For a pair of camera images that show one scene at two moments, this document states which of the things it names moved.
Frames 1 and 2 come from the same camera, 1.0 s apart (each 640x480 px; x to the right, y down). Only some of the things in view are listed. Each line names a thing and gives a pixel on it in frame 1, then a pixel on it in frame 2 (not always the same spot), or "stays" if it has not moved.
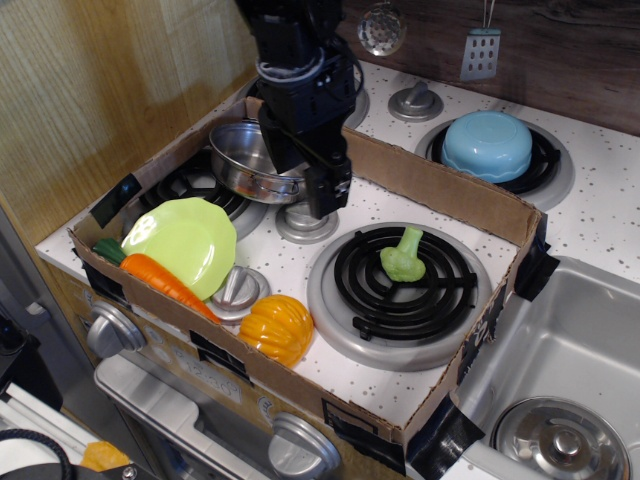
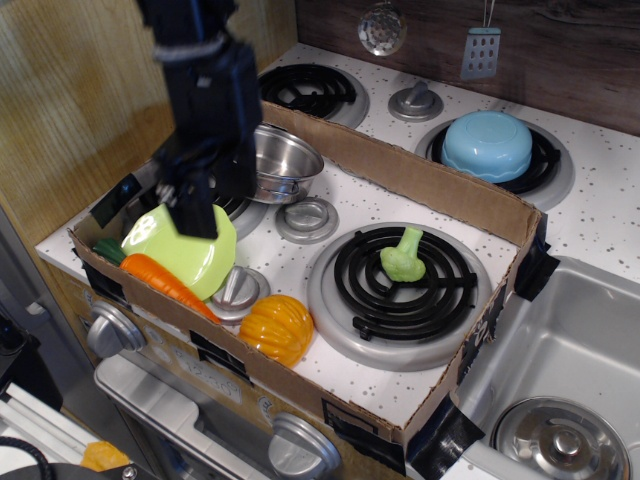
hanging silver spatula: [481, 53] stays
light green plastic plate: [192, 237] stays
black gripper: [313, 94] -> [215, 111]
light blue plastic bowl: [491, 145] stays
